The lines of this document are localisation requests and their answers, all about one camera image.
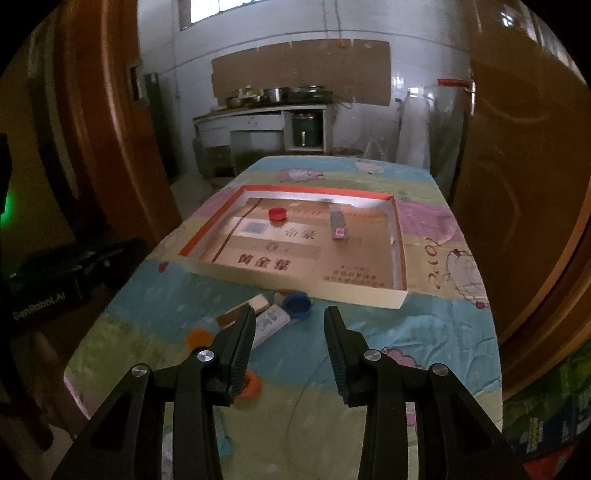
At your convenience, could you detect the gas stove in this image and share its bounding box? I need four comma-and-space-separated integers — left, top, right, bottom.
288, 89, 334, 103

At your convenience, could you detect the cardboard sheet on wall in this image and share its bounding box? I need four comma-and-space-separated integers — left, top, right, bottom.
211, 41, 392, 107

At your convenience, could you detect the colourful printed carton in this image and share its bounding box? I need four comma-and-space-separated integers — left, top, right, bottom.
502, 351, 585, 462

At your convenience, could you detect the shallow cardboard tray orange rim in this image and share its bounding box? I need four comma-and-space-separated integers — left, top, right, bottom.
178, 185, 409, 311

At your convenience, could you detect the wooden door with latch plate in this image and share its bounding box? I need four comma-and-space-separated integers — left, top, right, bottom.
55, 0, 185, 259

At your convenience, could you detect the hanging plastic sheet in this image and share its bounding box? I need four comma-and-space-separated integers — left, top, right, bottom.
396, 87, 465, 188

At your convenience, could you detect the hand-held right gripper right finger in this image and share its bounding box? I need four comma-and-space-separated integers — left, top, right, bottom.
323, 305, 532, 480

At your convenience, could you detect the blue bottle cap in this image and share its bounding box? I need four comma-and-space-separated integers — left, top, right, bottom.
281, 291, 312, 320

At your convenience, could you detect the wooden door with handle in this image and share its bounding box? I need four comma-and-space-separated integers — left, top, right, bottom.
450, 0, 591, 398

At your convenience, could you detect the door handle red tape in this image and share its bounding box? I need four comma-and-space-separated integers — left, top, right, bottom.
438, 78, 476, 116

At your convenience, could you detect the green pot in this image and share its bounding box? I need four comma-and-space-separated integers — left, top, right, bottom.
292, 113, 324, 148

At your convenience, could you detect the window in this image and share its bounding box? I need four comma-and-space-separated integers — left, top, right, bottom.
179, 0, 262, 31

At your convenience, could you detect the white cartoon print box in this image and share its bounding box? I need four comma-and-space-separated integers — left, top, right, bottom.
252, 307, 293, 349

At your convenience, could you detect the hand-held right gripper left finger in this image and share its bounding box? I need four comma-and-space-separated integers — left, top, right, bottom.
51, 305, 257, 480

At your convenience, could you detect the grey box pink label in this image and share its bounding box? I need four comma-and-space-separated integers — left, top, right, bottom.
329, 210, 348, 241

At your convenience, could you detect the orange bottle cap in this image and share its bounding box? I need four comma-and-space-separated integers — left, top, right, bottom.
186, 329, 214, 352
233, 369, 263, 409

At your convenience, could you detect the beige rectangular box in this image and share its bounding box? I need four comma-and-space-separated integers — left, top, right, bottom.
217, 295, 273, 329

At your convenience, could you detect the white kitchen counter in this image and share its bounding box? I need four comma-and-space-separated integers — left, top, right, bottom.
193, 102, 334, 180

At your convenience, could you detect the clear plastic bag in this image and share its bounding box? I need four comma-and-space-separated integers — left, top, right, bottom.
365, 136, 394, 163

